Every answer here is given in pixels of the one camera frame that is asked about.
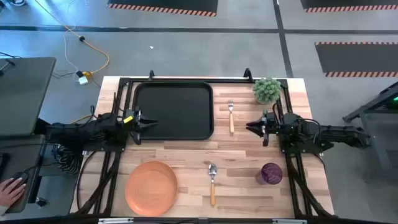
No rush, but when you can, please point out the dark grey desk shelf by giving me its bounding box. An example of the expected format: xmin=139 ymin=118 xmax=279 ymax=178
xmin=0 ymin=134 xmax=47 ymax=214

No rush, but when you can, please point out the orange plate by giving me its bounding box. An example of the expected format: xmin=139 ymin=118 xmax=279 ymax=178
xmin=124 ymin=160 xmax=179 ymax=217

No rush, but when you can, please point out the grey metal cart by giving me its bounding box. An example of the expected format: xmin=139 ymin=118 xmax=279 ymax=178
xmin=341 ymin=81 xmax=398 ymax=182

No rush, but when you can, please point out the black metal table frame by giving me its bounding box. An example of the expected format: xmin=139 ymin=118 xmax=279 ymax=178
xmin=70 ymin=68 xmax=335 ymax=218

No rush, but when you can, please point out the wooden-handled metal spoon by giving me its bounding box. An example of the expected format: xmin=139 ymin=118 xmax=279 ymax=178
xmin=208 ymin=163 xmax=218 ymax=207

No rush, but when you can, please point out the wooden-handled metal fork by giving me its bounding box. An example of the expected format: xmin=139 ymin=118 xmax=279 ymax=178
xmin=228 ymin=99 xmax=235 ymax=134

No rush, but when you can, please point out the dark grey desk top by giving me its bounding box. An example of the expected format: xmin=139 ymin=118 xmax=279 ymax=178
xmin=0 ymin=57 xmax=57 ymax=138

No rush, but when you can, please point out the black computer mouse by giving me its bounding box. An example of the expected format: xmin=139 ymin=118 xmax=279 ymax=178
xmin=11 ymin=171 xmax=29 ymax=187

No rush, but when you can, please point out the white cable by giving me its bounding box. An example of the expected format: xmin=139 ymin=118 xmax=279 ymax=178
xmin=63 ymin=0 xmax=90 ymax=85

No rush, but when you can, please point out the black mat with striped edge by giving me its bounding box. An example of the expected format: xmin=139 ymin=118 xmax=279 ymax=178
xmin=315 ymin=41 xmax=398 ymax=78
xmin=107 ymin=0 xmax=219 ymax=17
xmin=300 ymin=0 xmax=398 ymax=14

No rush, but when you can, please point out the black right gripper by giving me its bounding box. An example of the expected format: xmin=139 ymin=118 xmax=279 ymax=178
xmin=246 ymin=111 xmax=281 ymax=147

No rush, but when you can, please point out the purple cup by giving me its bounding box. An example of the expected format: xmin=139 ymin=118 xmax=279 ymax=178
xmin=255 ymin=162 xmax=284 ymax=185

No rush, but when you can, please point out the green potted plant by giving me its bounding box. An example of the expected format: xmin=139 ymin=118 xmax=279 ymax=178
xmin=252 ymin=77 xmax=282 ymax=105

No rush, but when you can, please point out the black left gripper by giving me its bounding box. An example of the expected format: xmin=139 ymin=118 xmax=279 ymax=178
xmin=123 ymin=108 xmax=159 ymax=146

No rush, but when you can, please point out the yellow extension cable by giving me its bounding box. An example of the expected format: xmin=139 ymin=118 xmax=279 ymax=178
xmin=34 ymin=0 xmax=111 ymax=80

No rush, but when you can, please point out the black plastic tray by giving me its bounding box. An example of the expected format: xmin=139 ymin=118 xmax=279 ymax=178
xmin=132 ymin=81 xmax=215 ymax=141

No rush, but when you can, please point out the person's hand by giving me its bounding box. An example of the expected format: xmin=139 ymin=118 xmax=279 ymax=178
xmin=0 ymin=177 xmax=27 ymax=216

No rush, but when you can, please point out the silver metal bracket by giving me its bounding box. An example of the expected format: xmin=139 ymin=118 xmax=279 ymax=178
xmin=98 ymin=217 xmax=135 ymax=224
xmin=272 ymin=219 xmax=308 ymax=224

